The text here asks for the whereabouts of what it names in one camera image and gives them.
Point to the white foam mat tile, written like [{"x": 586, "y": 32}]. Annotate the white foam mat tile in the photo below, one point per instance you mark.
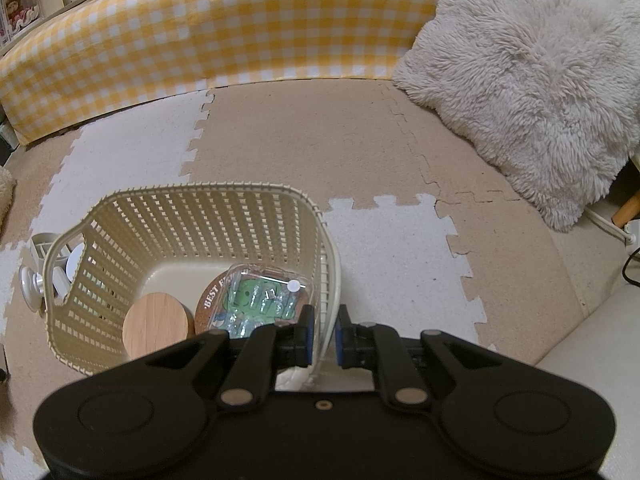
[
  {"x": 400, "y": 270},
  {"x": 135, "y": 150}
]

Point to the clear doll display box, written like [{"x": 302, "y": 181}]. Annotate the clear doll display box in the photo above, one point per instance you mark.
[{"x": 19, "y": 10}]

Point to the round green print coaster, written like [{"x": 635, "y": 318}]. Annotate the round green print coaster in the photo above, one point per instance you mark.
[{"x": 212, "y": 302}]

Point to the round wooden lid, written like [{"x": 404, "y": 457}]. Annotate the round wooden lid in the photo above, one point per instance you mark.
[{"x": 156, "y": 327}]

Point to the beige foam mat tile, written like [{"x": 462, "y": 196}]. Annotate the beige foam mat tile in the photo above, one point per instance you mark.
[{"x": 310, "y": 140}]

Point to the white fluffy cushion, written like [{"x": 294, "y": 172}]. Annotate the white fluffy cushion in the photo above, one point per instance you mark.
[
  {"x": 530, "y": 75},
  {"x": 6, "y": 200}
]

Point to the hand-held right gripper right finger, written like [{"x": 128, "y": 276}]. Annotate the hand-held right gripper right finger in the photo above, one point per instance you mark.
[{"x": 339, "y": 335}]

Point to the white power strip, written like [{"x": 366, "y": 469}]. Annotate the white power strip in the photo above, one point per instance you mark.
[{"x": 632, "y": 234}]

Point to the cream floor mat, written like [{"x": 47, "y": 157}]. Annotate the cream floor mat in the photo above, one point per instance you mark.
[{"x": 595, "y": 330}]

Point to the cream plastic basket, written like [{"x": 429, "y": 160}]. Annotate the cream plastic basket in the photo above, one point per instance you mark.
[{"x": 175, "y": 230}]

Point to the yellow checked cloth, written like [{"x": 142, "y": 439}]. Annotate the yellow checked cloth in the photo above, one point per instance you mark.
[{"x": 200, "y": 35}]

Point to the clear plastic case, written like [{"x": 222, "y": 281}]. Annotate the clear plastic case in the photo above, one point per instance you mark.
[{"x": 262, "y": 300}]

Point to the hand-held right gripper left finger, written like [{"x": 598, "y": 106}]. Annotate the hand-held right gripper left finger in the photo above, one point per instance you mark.
[{"x": 310, "y": 335}]

